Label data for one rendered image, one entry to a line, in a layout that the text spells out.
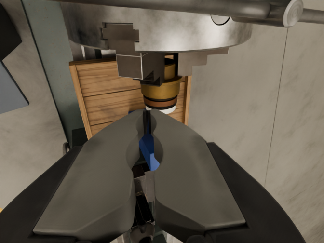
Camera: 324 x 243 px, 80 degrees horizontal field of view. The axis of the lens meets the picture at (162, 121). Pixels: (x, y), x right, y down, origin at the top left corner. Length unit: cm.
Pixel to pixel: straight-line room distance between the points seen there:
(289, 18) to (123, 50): 17
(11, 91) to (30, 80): 79
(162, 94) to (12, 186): 183
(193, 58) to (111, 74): 27
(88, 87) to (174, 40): 40
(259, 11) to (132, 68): 16
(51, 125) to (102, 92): 111
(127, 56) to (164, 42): 6
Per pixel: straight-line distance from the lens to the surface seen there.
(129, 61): 28
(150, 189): 80
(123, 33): 26
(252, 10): 19
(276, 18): 20
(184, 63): 40
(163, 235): 123
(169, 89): 39
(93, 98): 62
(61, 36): 92
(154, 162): 50
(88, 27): 28
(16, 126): 172
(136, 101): 65
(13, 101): 79
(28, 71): 154
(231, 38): 28
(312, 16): 26
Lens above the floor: 145
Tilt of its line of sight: 52 degrees down
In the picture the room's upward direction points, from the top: 143 degrees clockwise
